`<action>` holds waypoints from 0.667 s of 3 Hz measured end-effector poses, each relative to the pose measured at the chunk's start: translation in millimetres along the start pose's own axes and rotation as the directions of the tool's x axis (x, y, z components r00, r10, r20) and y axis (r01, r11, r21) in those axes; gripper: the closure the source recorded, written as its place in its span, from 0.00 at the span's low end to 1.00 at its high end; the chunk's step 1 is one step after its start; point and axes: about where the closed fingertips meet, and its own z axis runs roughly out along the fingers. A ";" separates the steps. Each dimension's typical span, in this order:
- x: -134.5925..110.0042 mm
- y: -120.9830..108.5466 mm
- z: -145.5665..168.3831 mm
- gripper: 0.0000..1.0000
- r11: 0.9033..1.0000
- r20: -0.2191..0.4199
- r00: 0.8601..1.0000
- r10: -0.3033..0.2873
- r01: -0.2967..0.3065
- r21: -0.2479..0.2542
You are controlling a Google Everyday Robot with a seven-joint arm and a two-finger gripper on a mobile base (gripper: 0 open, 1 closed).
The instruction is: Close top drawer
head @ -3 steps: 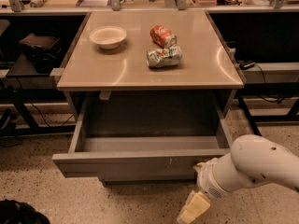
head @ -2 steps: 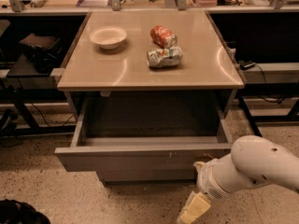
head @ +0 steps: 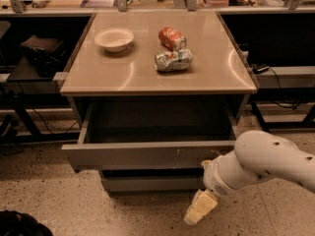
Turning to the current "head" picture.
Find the black object bottom left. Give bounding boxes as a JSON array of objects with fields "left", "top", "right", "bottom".
[{"left": 0, "top": 210, "right": 53, "bottom": 236}]

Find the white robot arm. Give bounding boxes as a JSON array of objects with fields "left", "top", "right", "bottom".
[{"left": 184, "top": 130, "right": 315, "bottom": 225}]

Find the grey top drawer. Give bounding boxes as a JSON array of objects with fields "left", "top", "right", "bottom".
[{"left": 63, "top": 98, "right": 238, "bottom": 170}]

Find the white bowl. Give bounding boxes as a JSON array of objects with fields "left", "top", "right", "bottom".
[{"left": 94, "top": 28, "right": 134, "bottom": 53}]

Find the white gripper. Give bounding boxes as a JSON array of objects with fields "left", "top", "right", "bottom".
[{"left": 184, "top": 151, "right": 240, "bottom": 225}]

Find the grey cabinet with beige top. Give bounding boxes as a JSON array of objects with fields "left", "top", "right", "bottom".
[{"left": 59, "top": 10, "right": 259, "bottom": 197}]

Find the black power adapter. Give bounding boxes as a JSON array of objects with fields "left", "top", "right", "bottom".
[{"left": 252, "top": 64, "right": 270, "bottom": 74}]

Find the crumpled green white chip bag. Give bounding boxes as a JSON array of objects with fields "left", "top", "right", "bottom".
[{"left": 155, "top": 49, "right": 193, "bottom": 73}]

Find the grey drawer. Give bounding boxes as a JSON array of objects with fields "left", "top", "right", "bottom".
[
  {"left": 99, "top": 168, "right": 204, "bottom": 193},
  {"left": 63, "top": 98, "right": 238, "bottom": 170}
]

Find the grey lower drawer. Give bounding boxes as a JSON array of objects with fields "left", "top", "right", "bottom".
[{"left": 99, "top": 168, "right": 204, "bottom": 193}]

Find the black device on left shelf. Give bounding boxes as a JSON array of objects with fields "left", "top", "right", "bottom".
[{"left": 20, "top": 35, "right": 65, "bottom": 78}]

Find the red soda can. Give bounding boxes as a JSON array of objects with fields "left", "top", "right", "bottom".
[{"left": 158, "top": 27, "right": 186, "bottom": 51}]

